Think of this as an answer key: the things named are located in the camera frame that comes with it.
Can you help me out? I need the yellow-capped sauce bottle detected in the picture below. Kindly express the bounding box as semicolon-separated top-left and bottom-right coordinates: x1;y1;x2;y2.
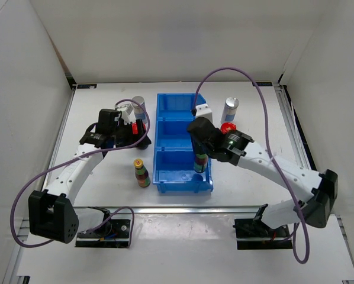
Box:
194;154;208;173
133;159;150;188

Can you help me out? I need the right red-capped sauce jar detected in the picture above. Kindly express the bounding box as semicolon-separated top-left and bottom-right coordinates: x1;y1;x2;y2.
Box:
220;122;237;134

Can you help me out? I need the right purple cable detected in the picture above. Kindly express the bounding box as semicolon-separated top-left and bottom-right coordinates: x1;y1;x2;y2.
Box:
193;67;310;264

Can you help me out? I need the black corner label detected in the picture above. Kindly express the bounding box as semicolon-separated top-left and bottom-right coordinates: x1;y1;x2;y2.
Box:
76;84;97;89
252;82;273;87

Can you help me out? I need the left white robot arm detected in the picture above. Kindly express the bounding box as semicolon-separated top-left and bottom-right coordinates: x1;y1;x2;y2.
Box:
28;109;151;243

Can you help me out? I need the left black corner label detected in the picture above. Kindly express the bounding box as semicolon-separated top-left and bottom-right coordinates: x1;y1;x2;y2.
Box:
76;84;97;89

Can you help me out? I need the left silver-capped spice shaker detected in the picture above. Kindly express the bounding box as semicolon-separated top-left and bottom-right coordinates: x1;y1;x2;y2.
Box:
131;96;148;124

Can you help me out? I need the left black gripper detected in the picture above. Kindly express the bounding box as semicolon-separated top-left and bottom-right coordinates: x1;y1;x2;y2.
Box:
111;119;151;149

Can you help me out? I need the blue three-compartment plastic bin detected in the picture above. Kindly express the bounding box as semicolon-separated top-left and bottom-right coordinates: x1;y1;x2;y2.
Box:
153;93;213;193

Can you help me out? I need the red-capped sauce jar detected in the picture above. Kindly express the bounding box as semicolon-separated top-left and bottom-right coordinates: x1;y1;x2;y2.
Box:
220;122;237;134
131;122;152;150

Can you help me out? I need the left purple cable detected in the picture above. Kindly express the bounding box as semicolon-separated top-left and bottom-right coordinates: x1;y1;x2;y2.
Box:
9;98;150;248

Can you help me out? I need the left red-capped sauce jar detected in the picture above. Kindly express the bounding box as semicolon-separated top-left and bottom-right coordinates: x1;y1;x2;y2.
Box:
131;122;152;150

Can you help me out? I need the silver-capped spice shaker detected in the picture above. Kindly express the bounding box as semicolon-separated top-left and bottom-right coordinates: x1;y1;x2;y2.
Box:
131;96;148;124
221;97;239;124

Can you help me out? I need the purple cable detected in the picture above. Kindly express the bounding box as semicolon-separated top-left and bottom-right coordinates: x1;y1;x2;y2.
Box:
193;67;310;264
9;98;150;248

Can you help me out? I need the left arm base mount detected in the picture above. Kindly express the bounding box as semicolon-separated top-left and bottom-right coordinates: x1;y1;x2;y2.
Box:
75;206;135;249

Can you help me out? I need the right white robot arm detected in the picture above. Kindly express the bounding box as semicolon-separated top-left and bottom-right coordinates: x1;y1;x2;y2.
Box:
187;117;338;237

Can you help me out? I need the front aluminium rail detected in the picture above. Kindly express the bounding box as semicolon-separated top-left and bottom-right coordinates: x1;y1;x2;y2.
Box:
39;206;298;214

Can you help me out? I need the right black corner label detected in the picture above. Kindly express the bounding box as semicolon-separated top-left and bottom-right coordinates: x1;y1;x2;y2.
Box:
252;82;273;87

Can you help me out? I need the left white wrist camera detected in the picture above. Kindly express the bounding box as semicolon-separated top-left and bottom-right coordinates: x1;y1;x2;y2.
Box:
114;103;133;124

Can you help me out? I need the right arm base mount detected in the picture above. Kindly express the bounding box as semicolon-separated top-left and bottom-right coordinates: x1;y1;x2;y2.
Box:
233;204;292;250

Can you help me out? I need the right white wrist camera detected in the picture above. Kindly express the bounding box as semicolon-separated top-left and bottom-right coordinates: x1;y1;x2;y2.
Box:
192;103;213;122

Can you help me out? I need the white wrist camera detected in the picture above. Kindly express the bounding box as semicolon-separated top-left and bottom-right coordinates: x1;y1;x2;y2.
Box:
192;103;213;122
114;103;133;124

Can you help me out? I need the right silver-capped spice shaker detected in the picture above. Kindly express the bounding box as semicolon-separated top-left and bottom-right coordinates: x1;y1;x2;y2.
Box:
221;97;239;124

